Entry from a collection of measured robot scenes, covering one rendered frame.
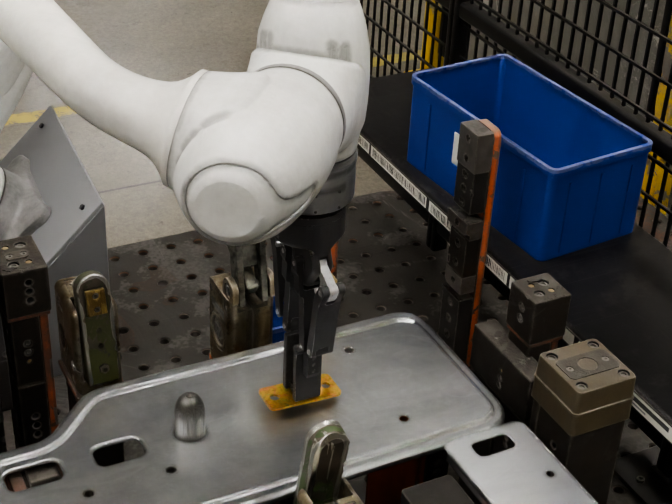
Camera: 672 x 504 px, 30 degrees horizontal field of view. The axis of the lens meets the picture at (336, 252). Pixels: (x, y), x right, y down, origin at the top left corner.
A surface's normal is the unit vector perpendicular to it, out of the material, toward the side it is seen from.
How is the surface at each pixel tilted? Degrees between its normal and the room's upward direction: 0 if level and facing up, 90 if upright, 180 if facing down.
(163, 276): 0
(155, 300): 0
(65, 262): 90
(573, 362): 0
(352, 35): 69
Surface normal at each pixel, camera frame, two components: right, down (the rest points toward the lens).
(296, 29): -0.23, 0.02
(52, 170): -0.62, -0.47
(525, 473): 0.04, -0.84
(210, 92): -0.06, -0.69
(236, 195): -0.11, 0.56
